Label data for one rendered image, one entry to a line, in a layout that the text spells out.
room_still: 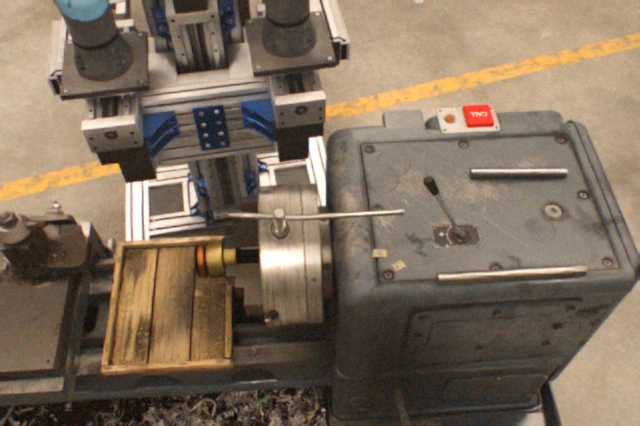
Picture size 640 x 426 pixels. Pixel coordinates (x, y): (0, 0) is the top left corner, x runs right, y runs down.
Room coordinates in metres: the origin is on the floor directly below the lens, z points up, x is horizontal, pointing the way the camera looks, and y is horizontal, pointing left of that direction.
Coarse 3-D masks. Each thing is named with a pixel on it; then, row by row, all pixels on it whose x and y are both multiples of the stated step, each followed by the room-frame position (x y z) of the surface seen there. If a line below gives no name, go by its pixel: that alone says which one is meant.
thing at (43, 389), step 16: (80, 224) 0.94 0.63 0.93; (96, 240) 0.93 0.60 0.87; (0, 256) 0.85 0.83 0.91; (0, 272) 0.81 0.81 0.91; (80, 288) 0.75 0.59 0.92; (80, 304) 0.72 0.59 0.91; (80, 320) 0.68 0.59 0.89; (80, 336) 0.65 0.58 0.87; (64, 352) 0.58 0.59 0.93; (64, 368) 0.54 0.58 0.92; (0, 384) 0.51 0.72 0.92; (16, 384) 0.51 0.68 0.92; (32, 384) 0.51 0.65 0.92; (48, 384) 0.51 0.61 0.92; (64, 384) 0.51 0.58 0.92; (0, 400) 0.48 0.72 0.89; (16, 400) 0.48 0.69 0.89; (32, 400) 0.48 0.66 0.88; (48, 400) 0.49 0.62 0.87; (64, 400) 0.49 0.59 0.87
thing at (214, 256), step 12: (216, 240) 0.77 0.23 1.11; (204, 252) 0.74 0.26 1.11; (216, 252) 0.73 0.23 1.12; (228, 252) 0.74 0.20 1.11; (240, 252) 0.77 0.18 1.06; (204, 264) 0.71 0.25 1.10; (216, 264) 0.71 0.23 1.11; (228, 264) 0.72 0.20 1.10; (204, 276) 0.70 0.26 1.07; (216, 276) 0.70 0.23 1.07
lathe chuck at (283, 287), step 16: (288, 192) 0.82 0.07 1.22; (272, 208) 0.77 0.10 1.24; (288, 208) 0.77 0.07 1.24; (272, 224) 0.73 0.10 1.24; (288, 224) 0.73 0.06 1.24; (272, 240) 0.69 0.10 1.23; (288, 240) 0.69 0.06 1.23; (272, 256) 0.67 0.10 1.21; (288, 256) 0.67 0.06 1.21; (272, 272) 0.64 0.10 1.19; (288, 272) 0.64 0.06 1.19; (304, 272) 0.64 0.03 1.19; (272, 288) 0.62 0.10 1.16; (288, 288) 0.62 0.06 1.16; (304, 288) 0.62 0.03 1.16; (272, 304) 0.60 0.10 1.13; (288, 304) 0.60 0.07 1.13; (304, 304) 0.60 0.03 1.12; (272, 320) 0.60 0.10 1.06; (288, 320) 0.60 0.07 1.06; (304, 320) 0.60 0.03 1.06
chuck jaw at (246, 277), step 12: (240, 264) 0.71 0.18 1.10; (252, 264) 0.71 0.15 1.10; (228, 276) 0.68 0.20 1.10; (240, 276) 0.68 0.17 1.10; (252, 276) 0.68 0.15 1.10; (240, 288) 0.65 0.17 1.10; (252, 288) 0.65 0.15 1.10; (252, 300) 0.62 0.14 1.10; (252, 312) 0.61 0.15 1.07; (264, 312) 0.61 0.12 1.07; (276, 312) 0.60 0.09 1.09
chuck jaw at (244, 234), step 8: (264, 192) 0.83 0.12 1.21; (272, 192) 0.83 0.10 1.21; (248, 200) 0.82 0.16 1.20; (256, 200) 0.81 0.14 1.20; (248, 208) 0.80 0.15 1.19; (256, 208) 0.80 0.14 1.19; (232, 224) 0.78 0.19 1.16; (240, 224) 0.78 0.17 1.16; (248, 224) 0.78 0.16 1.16; (256, 224) 0.78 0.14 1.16; (232, 232) 0.78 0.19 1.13; (240, 232) 0.77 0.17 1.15; (248, 232) 0.77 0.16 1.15; (256, 232) 0.77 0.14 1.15; (232, 240) 0.76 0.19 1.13; (240, 240) 0.76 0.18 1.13; (248, 240) 0.76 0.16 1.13; (256, 240) 0.76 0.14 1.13
